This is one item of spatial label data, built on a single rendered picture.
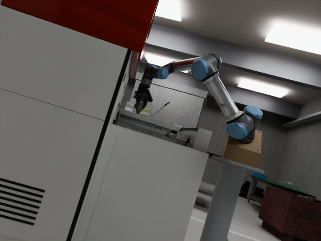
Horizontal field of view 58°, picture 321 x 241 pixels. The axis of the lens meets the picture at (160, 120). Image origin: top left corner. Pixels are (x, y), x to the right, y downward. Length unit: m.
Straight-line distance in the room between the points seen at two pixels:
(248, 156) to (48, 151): 1.19
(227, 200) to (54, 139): 1.10
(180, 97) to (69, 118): 5.25
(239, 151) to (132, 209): 0.76
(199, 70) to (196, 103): 4.91
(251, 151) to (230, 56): 4.02
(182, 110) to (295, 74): 2.43
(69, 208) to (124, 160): 0.40
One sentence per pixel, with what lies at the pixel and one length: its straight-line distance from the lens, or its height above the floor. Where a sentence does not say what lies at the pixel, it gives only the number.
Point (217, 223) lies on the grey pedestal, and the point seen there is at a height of 0.42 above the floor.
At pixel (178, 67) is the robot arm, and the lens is 2.02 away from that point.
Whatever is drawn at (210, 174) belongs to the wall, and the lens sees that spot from 9.57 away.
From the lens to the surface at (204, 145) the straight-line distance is 1.86.
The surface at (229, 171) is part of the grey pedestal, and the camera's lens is 1.92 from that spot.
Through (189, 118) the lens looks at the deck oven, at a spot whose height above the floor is 1.51.
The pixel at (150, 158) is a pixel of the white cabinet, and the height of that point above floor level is 0.69.
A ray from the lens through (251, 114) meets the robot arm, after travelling 1.83.
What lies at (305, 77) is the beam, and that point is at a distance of 5.99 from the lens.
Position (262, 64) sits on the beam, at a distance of 5.85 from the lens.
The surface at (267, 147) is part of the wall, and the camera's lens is 9.79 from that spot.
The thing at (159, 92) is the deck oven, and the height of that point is 1.90.
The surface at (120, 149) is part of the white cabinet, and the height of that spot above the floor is 0.69.
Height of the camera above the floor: 0.80
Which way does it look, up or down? 4 degrees up
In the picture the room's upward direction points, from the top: 17 degrees clockwise
